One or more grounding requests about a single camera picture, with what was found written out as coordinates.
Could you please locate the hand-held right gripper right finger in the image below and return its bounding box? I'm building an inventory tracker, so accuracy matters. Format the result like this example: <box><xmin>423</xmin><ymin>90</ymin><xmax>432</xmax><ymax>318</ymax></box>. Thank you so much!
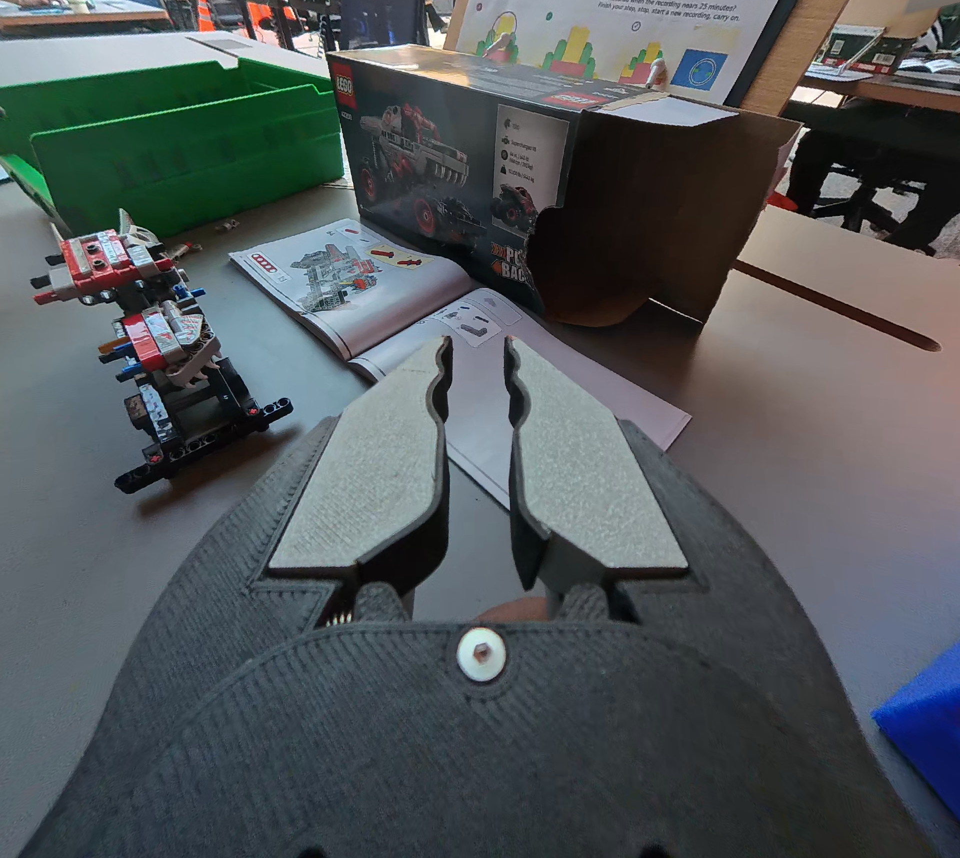
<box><xmin>504</xmin><ymin>337</ymin><xmax>691</xmax><ymax>593</ymax></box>

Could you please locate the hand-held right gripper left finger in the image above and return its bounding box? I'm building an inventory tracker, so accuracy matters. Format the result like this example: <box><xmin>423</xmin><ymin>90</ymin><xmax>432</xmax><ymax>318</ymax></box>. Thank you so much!
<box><xmin>266</xmin><ymin>335</ymin><xmax>455</xmax><ymax>593</ymax></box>

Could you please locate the partly built lego truck model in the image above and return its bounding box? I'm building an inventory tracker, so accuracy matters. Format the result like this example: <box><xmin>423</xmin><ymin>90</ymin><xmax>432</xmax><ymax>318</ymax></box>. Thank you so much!
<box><xmin>31</xmin><ymin>209</ymin><xmax>295</xmax><ymax>495</ymax></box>

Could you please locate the open lego instruction booklet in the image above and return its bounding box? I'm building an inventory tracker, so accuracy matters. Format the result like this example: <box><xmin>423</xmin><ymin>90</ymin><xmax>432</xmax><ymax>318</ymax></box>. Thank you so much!
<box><xmin>228</xmin><ymin>219</ymin><xmax>693</xmax><ymax>510</ymax></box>

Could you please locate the lego set cardboard box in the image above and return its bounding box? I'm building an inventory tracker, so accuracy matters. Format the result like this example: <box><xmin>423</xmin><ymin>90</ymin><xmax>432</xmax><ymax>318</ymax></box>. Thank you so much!
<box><xmin>326</xmin><ymin>44</ymin><xmax>804</xmax><ymax>327</ymax></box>

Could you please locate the green plastic bin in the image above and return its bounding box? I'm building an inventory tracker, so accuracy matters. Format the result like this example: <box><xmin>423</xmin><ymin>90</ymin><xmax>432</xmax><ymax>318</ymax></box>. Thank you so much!
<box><xmin>0</xmin><ymin>57</ymin><xmax>346</xmax><ymax>238</ymax></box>

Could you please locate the black office chair base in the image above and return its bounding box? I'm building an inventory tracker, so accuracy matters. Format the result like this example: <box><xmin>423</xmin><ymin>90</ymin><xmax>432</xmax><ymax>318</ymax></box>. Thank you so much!
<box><xmin>787</xmin><ymin>123</ymin><xmax>960</xmax><ymax>255</ymax></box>

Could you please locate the blue foam block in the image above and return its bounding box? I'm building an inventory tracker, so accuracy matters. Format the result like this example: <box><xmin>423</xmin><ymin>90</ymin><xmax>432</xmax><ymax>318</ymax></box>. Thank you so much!
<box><xmin>871</xmin><ymin>663</ymin><xmax>960</xmax><ymax>810</ymax></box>

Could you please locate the wooden table with green boxes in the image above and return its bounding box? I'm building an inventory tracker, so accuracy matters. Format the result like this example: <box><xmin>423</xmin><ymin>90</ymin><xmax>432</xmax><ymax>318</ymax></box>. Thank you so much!
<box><xmin>798</xmin><ymin>59</ymin><xmax>960</xmax><ymax>117</ymax></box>

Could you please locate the cardboard poster board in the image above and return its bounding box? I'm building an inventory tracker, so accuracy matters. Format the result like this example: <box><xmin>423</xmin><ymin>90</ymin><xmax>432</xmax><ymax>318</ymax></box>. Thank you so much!
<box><xmin>442</xmin><ymin>0</ymin><xmax>909</xmax><ymax>117</ymax></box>

